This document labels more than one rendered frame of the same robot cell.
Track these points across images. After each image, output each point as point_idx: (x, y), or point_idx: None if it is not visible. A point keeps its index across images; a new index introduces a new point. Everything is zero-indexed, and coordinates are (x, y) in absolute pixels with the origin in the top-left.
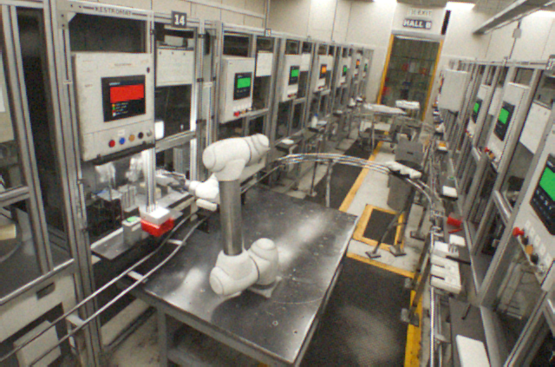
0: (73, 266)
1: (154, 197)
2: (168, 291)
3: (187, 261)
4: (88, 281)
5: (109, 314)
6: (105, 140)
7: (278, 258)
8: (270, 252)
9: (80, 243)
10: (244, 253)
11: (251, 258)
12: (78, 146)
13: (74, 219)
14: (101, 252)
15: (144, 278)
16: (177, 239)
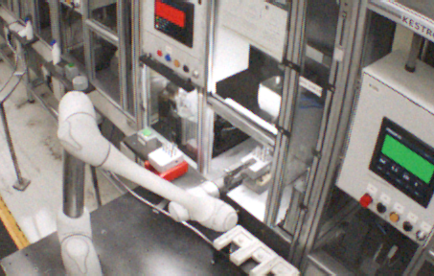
0: (134, 125)
1: (202, 156)
2: (115, 207)
3: (155, 230)
4: None
5: None
6: (155, 46)
7: (68, 269)
8: (63, 247)
9: (138, 113)
10: (62, 216)
11: (70, 235)
12: (142, 34)
13: (136, 89)
14: (135, 133)
15: (109, 172)
16: (207, 229)
